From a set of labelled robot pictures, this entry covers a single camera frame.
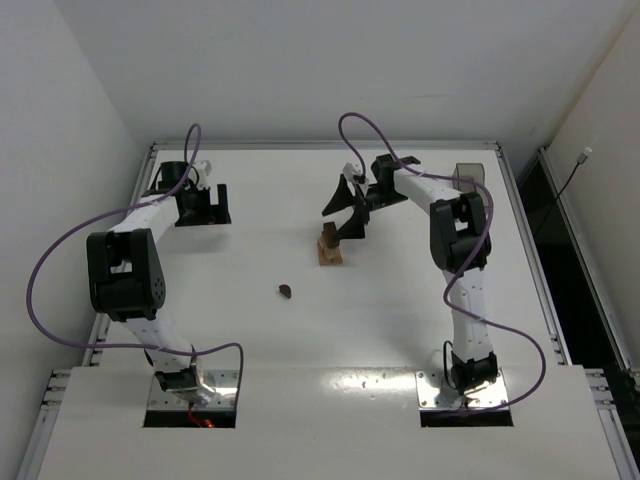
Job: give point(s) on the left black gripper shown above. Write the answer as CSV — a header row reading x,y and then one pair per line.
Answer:
x,y
203,217

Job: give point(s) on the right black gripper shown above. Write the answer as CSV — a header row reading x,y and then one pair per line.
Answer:
x,y
361,201

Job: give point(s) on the dark wood arch block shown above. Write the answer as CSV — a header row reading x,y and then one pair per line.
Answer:
x,y
329,232

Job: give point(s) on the dark wood quarter-round block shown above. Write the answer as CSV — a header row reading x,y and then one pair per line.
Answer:
x,y
285,291

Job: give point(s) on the grey translucent plastic bin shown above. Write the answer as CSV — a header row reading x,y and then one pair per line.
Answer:
x,y
468,176

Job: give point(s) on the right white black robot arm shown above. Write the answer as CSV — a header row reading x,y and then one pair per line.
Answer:
x,y
458,246

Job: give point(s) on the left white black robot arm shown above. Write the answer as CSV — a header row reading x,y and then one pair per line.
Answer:
x,y
126,280

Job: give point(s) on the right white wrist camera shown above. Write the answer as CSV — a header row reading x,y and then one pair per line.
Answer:
x,y
353,175

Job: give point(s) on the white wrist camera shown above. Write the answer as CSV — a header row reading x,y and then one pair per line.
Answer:
x,y
203,170
353,175

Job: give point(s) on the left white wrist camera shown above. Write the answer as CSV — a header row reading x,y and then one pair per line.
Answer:
x,y
203,170

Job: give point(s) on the aluminium table frame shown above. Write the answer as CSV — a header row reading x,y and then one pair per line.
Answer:
x,y
329,388

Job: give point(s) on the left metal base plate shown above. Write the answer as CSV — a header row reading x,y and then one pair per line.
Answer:
x,y
217,392

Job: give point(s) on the metal base plate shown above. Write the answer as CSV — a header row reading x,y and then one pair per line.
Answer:
x,y
217,392
436,396

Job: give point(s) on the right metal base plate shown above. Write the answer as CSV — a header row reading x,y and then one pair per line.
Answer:
x,y
436,396

